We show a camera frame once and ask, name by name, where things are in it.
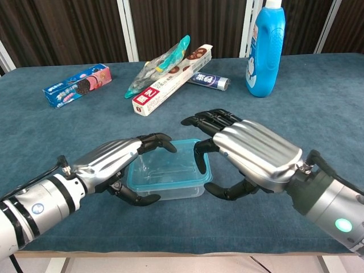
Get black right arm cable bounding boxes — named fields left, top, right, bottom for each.
left=304, top=149, right=364, bottom=197

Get clear teal plastic bag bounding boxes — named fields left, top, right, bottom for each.
left=124, top=35, right=191, bottom=100

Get clear teal plastic container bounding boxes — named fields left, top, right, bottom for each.
left=126, top=138, right=213, bottom=195

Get blue oreo cookie box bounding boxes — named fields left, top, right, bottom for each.
left=43, top=63, right=113, bottom=109

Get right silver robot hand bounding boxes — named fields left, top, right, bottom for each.
left=181, top=108, right=303, bottom=201

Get clear plastic food container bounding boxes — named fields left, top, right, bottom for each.
left=127, top=155, right=206, bottom=202

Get blue silver toothpaste tube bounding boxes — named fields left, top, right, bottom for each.
left=187, top=72, right=231, bottom=92

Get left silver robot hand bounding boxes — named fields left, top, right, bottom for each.
left=69, top=132, right=177, bottom=206

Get blue detergent bottle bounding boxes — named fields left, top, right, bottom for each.
left=245, top=0, right=286, bottom=98

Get teal table cloth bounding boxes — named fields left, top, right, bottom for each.
left=0, top=52, right=364, bottom=254

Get white cling wrap box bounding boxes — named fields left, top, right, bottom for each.
left=131, top=44, right=213, bottom=117

